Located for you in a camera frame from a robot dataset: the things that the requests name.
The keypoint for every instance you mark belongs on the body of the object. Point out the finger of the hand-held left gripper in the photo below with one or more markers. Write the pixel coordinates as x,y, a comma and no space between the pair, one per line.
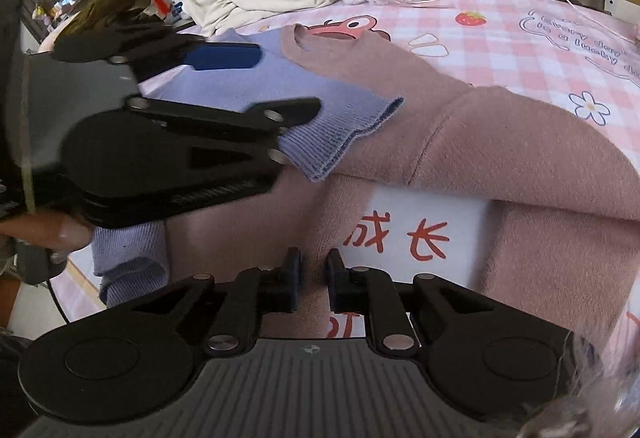
295,111
225,56

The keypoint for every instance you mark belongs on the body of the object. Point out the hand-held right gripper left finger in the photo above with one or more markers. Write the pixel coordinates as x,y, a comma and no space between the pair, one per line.
292,283

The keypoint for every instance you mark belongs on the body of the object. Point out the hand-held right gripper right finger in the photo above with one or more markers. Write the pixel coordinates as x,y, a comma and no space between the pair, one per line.
335,285

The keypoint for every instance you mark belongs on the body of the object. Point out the mauve and blue knit sweater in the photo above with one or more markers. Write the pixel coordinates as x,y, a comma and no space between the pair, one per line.
500,143

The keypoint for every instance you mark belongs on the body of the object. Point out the person's left hand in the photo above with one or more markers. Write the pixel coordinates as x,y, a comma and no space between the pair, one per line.
50,230

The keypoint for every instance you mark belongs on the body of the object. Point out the dark olive cloth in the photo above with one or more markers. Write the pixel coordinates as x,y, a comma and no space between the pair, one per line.
107,8

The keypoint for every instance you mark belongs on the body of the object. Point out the pink plaid bed sheet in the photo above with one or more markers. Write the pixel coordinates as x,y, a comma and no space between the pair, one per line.
525,53

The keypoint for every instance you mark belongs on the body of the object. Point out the fuzzy grey sleeve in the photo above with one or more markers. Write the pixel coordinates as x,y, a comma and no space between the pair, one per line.
600,393

